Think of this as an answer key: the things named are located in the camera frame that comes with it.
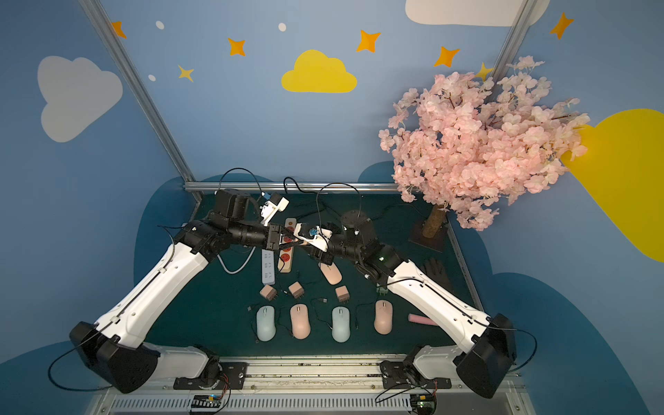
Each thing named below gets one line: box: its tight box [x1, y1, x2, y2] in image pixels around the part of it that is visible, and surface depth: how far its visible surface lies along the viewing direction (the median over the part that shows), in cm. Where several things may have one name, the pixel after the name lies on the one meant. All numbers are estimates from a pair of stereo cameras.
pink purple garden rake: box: [408, 312, 439, 326], surface depth 86 cm
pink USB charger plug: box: [335, 285, 351, 304], surface depth 91 cm
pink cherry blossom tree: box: [378, 56, 591, 239], surface depth 67 cm
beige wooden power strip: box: [278, 217, 298, 274], surface depth 99 cm
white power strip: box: [261, 249, 275, 286], surface depth 97 cm
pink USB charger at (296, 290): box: [287, 280, 306, 300], surface depth 92 cm
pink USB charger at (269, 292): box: [259, 284, 279, 301], surface depth 91 cm
